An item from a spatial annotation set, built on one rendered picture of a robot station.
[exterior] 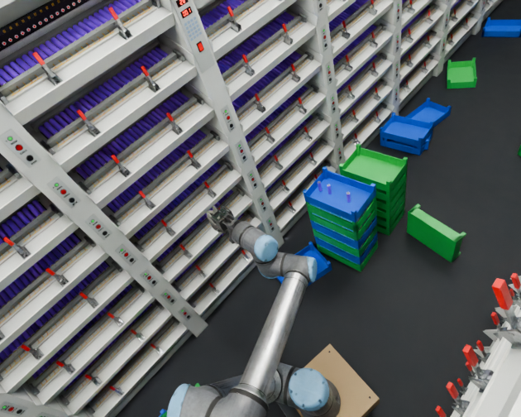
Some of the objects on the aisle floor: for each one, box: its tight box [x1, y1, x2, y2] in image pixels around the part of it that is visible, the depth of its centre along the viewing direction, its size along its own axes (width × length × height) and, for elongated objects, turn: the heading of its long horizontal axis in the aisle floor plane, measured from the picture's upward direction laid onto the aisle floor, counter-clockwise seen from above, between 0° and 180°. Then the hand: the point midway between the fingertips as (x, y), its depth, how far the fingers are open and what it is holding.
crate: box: [317, 240, 378, 272], centre depth 218 cm, size 30×20×8 cm
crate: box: [276, 242, 332, 286], centre depth 216 cm, size 30×20×8 cm
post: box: [0, 84, 208, 337], centre depth 152 cm, size 20×9×177 cm, turn 59°
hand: (210, 213), depth 152 cm, fingers closed
